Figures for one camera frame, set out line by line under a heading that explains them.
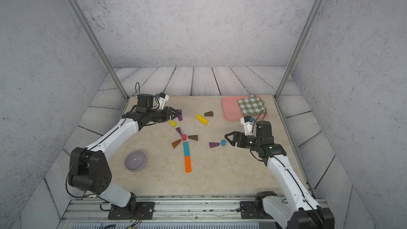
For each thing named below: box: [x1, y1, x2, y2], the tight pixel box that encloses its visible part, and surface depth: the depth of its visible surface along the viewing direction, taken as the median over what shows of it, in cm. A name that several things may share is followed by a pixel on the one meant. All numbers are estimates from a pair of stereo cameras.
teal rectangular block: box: [182, 141, 191, 157], surface depth 96 cm
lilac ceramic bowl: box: [124, 149, 147, 172], surface depth 87 cm
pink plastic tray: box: [222, 94, 269, 121], surface depth 117 cm
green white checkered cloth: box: [237, 94, 267, 117], surface depth 117 cm
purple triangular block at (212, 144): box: [208, 142, 220, 149], surface depth 98 cm
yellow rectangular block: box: [195, 114, 209, 125], surface depth 110 cm
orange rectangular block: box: [184, 155, 192, 173], surface depth 90 cm
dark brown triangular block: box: [204, 110, 214, 117], surface depth 113 cm
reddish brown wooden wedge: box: [171, 138, 182, 149], surface depth 98 cm
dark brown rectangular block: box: [187, 135, 199, 142], surface depth 99 cm
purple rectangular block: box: [177, 109, 183, 122], surface depth 86 cm
